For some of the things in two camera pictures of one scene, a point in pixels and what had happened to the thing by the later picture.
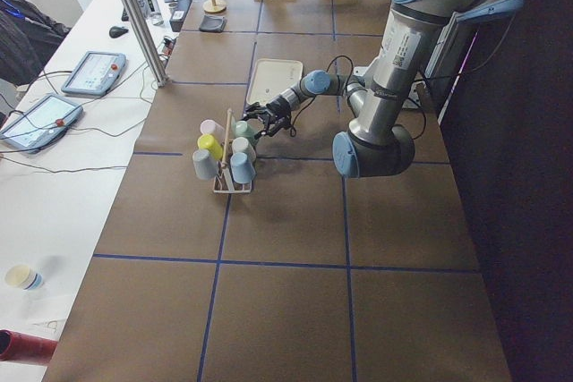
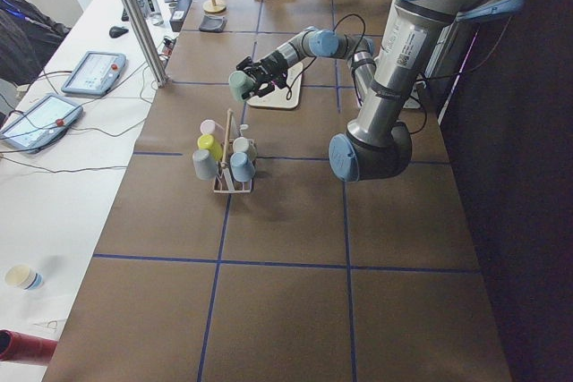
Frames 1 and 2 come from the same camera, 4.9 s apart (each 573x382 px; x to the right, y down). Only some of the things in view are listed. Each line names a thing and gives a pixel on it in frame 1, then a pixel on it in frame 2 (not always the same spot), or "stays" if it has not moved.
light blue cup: (243, 170) stays
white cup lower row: (209, 127) stays
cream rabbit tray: (270, 77) stays
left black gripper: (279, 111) to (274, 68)
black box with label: (180, 12) stays
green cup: (242, 129) to (240, 84)
